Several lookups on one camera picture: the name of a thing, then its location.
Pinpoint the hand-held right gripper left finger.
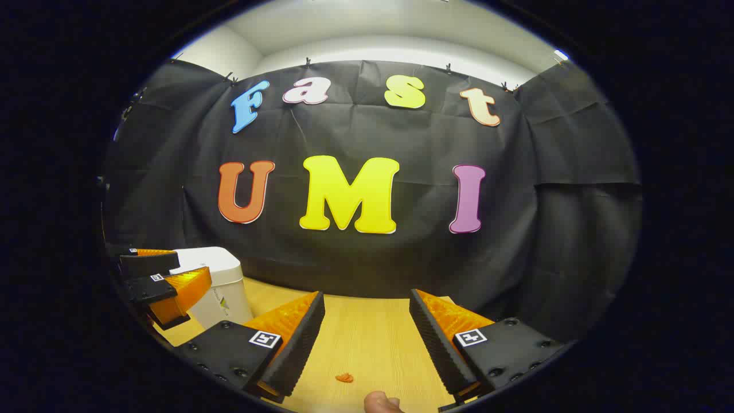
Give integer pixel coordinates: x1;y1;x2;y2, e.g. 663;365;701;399
175;291;326;404

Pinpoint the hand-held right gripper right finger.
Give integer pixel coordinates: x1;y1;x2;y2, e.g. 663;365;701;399
409;289;574;411

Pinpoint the white desktop garbage bin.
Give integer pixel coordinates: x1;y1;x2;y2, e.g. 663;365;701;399
170;247;254;331

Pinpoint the wooden desktop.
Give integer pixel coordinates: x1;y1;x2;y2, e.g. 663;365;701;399
152;275;499;413

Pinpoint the black backdrop cloth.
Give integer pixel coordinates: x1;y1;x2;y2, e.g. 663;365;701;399
103;57;643;345

